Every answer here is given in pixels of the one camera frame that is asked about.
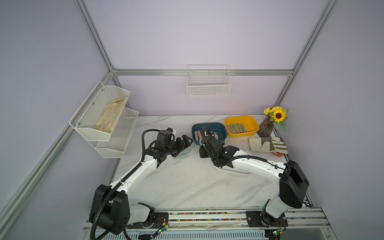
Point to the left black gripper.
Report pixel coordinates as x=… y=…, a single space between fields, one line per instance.
x=182 y=146

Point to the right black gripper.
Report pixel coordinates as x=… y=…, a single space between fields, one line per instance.
x=208 y=142

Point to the dark teal storage box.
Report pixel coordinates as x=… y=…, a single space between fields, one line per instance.
x=214 y=127

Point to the white storage box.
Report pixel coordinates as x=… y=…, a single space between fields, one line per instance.
x=233 y=171

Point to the yellow storage box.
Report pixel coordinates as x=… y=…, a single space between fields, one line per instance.
x=249 y=122

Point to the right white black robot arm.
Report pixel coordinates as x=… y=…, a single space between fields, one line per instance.
x=292 y=182

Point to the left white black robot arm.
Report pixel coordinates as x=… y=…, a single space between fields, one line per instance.
x=111 y=210

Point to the white green work glove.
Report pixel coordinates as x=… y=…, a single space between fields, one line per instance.
x=269 y=144

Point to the purple glass vase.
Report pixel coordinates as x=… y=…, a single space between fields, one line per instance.
x=266 y=127

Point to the yellow sunflower bouquet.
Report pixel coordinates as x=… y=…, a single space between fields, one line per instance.
x=277 y=117

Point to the beige cloth in shelf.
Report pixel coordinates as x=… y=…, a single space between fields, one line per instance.
x=110 y=115

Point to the white mesh two-tier shelf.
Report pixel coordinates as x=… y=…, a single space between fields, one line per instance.
x=112 y=145

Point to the white wire wall basket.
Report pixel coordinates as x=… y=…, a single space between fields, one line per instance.
x=208 y=81

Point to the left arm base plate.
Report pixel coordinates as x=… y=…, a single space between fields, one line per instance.
x=156 y=220

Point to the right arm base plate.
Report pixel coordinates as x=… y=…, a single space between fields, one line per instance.
x=258 y=219

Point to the aluminium frame struts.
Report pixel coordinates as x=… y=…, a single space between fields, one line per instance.
x=19 y=201

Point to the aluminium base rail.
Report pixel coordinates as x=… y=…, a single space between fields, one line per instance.
x=235 y=219

